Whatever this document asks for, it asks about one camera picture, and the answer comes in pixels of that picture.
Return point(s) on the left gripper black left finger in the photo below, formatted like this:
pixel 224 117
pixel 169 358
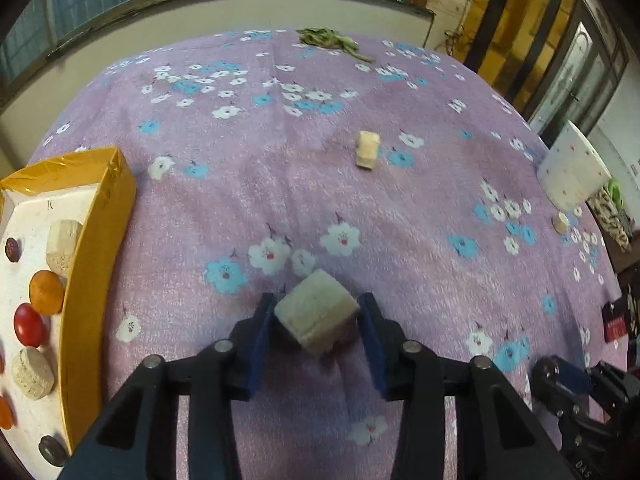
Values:
pixel 136 435

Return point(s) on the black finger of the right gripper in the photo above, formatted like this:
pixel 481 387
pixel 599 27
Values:
pixel 571 377
pixel 557 400

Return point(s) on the dark plum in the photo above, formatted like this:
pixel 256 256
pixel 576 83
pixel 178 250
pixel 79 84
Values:
pixel 13 250
pixel 52 451

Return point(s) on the large orange mandarin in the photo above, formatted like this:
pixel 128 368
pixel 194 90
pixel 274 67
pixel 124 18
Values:
pixel 6 415

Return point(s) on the red tomato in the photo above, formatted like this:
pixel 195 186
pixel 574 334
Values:
pixel 28 325

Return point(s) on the small sugarcane piece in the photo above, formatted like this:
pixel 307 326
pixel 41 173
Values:
pixel 560 222
pixel 368 146

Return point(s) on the small orange mandarin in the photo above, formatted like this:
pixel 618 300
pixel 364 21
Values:
pixel 46 293

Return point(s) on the red black jar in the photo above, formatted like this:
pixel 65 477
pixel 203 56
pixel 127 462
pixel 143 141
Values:
pixel 621 318

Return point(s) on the white patterned mug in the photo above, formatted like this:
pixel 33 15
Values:
pixel 572 170

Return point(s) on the yellow rimmed white tray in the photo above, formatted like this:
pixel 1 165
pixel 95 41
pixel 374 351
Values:
pixel 97 189

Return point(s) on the purple floral tablecloth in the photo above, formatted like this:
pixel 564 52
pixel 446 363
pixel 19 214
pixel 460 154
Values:
pixel 243 147

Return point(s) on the green leafy sprig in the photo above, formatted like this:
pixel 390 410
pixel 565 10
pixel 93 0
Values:
pixel 329 39

